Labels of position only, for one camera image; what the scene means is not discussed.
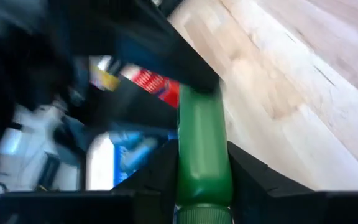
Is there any green plastic travel bottle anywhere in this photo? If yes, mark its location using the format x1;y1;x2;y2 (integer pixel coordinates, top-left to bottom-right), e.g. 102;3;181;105
175;83;234;224

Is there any Lysol wipes canister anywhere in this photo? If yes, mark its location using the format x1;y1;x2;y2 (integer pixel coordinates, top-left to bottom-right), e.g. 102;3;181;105
88;55;121;93

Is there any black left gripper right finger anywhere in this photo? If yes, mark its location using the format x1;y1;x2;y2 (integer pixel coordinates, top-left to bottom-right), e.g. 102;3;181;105
227;141;315;224

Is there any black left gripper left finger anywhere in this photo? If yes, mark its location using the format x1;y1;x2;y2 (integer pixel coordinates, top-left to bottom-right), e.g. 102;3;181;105
112;139;180;224

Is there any red plastic mesh basket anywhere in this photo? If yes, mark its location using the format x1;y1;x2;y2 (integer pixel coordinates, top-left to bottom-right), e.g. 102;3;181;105
119;63;180;109

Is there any blue plastic mesh basket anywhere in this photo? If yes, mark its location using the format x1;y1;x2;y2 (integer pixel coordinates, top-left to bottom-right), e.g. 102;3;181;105
109;129;178;187

